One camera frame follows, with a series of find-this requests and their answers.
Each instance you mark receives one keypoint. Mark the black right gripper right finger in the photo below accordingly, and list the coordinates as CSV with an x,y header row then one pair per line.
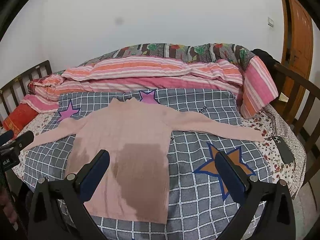
x,y
277,220

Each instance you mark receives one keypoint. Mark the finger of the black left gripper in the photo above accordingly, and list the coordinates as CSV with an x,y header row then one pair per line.
x,y
22,141
6,137

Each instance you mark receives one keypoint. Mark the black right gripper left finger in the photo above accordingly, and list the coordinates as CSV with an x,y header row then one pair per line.
x,y
58,207

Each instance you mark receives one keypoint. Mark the pink knit sweater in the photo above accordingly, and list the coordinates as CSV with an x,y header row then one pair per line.
x,y
137,136

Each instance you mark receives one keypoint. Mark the black clothing on footboard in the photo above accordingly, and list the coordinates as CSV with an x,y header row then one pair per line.
x,y
268,60

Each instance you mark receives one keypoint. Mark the left hand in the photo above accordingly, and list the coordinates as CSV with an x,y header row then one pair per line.
x,y
7,206

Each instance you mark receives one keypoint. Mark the red pillow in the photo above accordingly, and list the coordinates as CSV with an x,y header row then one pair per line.
x,y
19,118

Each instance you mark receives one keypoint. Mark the dark wooden headboard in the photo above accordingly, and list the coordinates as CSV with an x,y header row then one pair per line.
x,y
13,92

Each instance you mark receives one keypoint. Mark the black smartphone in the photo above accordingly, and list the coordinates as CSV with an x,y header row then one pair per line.
x,y
284,151

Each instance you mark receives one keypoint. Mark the floral bed sheet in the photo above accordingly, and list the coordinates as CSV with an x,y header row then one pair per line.
x,y
270,124

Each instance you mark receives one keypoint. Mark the pink orange striped blanket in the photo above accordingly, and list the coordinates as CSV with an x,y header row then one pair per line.
x,y
253,88

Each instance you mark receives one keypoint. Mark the floral patchwork quilt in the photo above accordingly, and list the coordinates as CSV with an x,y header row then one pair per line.
x,y
211,52

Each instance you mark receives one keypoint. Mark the brown wooden door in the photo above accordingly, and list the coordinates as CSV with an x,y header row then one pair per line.
x,y
298,38

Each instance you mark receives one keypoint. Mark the white wall switch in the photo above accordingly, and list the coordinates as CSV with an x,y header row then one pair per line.
x,y
270,22

